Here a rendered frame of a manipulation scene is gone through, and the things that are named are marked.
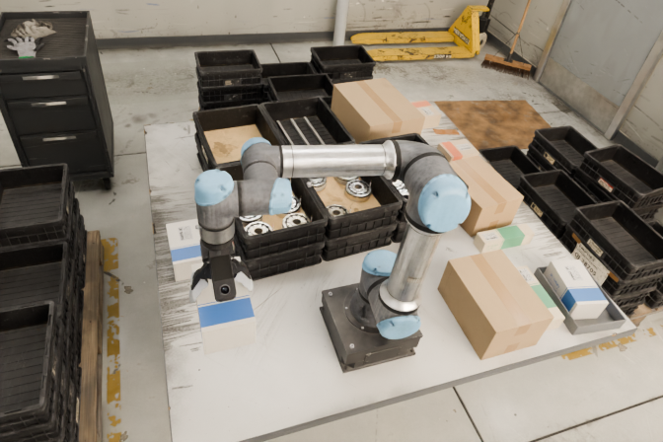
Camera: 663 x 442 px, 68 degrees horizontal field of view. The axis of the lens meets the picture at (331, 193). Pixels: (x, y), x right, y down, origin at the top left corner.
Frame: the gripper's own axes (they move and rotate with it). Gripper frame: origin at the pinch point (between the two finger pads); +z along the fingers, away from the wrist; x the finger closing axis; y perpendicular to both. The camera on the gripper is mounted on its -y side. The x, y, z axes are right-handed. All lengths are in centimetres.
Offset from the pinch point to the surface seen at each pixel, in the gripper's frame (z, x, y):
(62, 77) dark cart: 30, 52, 178
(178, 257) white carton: 31, 9, 45
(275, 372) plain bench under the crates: 40.8, -14.2, 0.2
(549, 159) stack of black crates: 72, -218, 113
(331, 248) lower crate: 34, -45, 39
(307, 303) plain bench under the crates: 41, -31, 22
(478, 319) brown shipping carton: 29, -79, -5
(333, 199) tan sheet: 28, -51, 58
